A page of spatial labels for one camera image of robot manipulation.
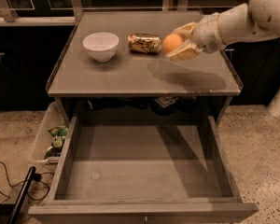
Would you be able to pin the open grey top drawer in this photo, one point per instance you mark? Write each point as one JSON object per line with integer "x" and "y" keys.
{"x": 135, "y": 173}

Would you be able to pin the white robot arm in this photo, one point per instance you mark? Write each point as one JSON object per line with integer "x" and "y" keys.
{"x": 254, "y": 21}

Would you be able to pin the white ceramic bowl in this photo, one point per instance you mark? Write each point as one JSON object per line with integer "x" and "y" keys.
{"x": 102, "y": 46}

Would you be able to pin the clear plastic storage bin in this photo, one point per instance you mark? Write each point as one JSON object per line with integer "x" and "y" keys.
{"x": 43, "y": 138}

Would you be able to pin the black flat bar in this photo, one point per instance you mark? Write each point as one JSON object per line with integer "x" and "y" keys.
{"x": 21, "y": 197}

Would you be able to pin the orange fruit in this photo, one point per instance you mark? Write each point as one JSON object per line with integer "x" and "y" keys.
{"x": 171, "y": 42}

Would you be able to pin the grey cabinet with counter top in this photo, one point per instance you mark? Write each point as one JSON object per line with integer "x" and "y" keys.
{"x": 139, "y": 75}

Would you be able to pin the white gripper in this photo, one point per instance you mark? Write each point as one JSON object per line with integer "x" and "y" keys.
{"x": 208, "y": 33}

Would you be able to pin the crushed golden soda can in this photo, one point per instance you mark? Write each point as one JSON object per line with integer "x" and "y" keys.
{"x": 144, "y": 43}

